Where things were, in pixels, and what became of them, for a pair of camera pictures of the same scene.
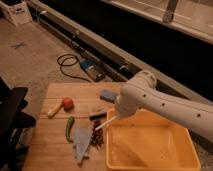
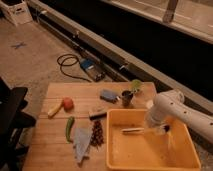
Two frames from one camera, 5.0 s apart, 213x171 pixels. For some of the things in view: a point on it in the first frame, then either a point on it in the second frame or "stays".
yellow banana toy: (54, 110) stays
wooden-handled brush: (103, 124) → (161, 128)
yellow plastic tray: (147, 141) stays
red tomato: (68, 104) stays
